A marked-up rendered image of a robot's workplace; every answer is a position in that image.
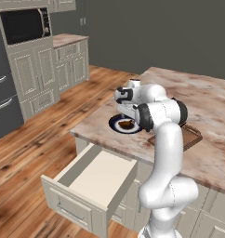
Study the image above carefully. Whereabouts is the silver drawer handle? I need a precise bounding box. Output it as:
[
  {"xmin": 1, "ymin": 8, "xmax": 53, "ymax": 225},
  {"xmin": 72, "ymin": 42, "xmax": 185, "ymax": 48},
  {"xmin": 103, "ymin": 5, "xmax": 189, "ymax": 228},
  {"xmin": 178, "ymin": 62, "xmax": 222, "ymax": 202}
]
[{"xmin": 56, "ymin": 202, "xmax": 86, "ymax": 221}]

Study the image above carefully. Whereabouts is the beige wall cupboard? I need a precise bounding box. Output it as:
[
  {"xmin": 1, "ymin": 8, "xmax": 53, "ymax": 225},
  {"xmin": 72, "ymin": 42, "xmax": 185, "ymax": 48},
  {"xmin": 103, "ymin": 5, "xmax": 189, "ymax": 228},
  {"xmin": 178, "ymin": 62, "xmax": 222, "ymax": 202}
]
[{"xmin": 47, "ymin": 0, "xmax": 77, "ymax": 14}]

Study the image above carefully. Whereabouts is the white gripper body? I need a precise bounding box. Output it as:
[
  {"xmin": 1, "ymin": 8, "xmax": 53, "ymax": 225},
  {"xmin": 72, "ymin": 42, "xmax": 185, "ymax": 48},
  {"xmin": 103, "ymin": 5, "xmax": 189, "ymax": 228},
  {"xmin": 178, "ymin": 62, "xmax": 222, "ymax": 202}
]
[{"xmin": 117, "ymin": 102, "xmax": 140, "ymax": 121}]

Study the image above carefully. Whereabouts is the beige low cupboard run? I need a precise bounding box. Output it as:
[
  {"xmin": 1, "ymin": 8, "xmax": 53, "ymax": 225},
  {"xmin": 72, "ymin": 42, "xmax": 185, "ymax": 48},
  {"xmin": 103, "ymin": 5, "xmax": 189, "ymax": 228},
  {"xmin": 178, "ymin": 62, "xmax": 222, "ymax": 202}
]
[{"xmin": 51, "ymin": 33, "xmax": 91, "ymax": 94}]

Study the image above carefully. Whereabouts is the dark grey fridge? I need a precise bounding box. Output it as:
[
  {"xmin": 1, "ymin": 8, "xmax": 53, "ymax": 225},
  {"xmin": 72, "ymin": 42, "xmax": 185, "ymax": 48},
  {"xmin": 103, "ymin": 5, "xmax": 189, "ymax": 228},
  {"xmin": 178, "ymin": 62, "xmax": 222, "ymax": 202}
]
[{"xmin": 0, "ymin": 5, "xmax": 26, "ymax": 143}]

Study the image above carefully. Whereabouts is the black microwave oven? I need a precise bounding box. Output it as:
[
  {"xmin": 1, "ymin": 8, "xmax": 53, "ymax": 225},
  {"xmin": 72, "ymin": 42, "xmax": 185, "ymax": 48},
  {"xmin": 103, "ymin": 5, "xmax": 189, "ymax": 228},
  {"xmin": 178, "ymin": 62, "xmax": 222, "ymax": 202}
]
[{"xmin": 0, "ymin": 7, "xmax": 52, "ymax": 46}]

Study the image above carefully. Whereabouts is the beige island cabinet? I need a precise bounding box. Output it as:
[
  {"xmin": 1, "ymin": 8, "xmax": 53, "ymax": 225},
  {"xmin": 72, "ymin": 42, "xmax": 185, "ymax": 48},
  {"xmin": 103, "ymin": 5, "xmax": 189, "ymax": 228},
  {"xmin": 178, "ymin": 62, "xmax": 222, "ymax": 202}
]
[{"xmin": 74, "ymin": 136, "xmax": 225, "ymax": 238}]

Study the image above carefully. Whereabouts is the beige tall cupboard unit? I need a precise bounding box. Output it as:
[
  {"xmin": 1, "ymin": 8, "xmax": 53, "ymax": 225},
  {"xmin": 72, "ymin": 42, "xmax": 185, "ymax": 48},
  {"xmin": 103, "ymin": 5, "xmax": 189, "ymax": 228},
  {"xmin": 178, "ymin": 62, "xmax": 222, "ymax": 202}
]
[{"xmin": 0, "ymin": 0, "xmax": 61, "ymax": 122}]

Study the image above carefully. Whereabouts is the brown meat piece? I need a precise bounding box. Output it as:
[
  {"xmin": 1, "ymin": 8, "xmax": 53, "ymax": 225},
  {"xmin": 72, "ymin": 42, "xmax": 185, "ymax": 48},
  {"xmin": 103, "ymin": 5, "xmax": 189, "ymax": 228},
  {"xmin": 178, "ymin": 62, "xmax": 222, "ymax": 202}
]
[{"xmin": 117, "ymin": 119, "xmax": 134, "ymax": 130}]

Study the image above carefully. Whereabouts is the dark blue plate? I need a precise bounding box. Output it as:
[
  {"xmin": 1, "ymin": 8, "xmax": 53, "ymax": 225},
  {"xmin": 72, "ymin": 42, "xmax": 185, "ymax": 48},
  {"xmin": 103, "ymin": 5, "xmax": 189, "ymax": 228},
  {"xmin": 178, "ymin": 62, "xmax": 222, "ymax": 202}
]
[{"xmin": 108, "ymin": 112, "xmax": 144, "ymax": 135}]

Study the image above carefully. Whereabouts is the brown wooden cutting board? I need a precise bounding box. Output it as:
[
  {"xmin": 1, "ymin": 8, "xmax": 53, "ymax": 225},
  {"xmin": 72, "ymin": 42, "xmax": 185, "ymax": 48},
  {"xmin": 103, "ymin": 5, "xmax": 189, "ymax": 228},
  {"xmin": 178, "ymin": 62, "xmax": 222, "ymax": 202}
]
[{"xmin": 147, "ymin": 122, "xmax": 204, "ymax": 153}]

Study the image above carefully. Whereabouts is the beige open drawer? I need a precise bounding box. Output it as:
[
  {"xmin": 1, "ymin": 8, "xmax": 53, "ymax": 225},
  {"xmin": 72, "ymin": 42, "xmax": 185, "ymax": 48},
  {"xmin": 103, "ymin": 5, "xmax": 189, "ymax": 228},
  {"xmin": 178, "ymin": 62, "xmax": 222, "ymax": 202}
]
[{"xmin": 40, "ymin": 141, "xmax": 139, "ymax": 238}]

